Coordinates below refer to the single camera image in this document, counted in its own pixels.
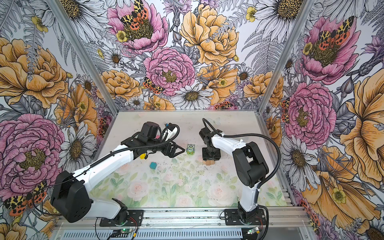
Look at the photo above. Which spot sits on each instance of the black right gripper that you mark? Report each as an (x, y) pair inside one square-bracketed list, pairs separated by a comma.
[(217, 157)]

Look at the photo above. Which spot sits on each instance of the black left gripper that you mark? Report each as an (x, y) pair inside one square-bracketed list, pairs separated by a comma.
[(172, 154)]

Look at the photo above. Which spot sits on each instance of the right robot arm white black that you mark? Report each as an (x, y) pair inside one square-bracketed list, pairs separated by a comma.
[(250, 165)]

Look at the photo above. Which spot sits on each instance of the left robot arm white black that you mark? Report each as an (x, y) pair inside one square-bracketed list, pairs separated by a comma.
[(71, 192)]

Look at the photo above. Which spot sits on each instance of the green owl number toy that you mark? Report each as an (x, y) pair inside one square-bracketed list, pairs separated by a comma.
[(190, 150)]

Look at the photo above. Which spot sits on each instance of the teal small cube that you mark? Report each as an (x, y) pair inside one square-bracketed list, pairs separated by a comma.
[(153, 165)]

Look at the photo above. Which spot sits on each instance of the yellow small cube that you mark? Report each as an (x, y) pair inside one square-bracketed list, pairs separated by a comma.
[(142, 156)]

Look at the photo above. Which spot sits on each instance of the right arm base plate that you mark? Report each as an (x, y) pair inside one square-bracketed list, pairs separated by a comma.
[(237, 217)]

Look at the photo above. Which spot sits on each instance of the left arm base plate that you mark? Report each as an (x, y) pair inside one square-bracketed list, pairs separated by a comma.
[(129, 218)]

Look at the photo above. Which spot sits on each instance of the aluminium front rail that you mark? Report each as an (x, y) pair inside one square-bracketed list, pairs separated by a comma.
[(282, 223)]

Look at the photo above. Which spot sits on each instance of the right aluminium corner post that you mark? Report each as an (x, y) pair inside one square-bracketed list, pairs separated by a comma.
[(298, 26)]

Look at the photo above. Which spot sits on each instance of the aluminium corner post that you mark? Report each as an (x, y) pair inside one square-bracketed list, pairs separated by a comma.
[(72, 35), (298, 26)]

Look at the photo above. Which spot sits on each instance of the left aluminium corner post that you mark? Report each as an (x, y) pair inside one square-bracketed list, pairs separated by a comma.
[(72, 35)]

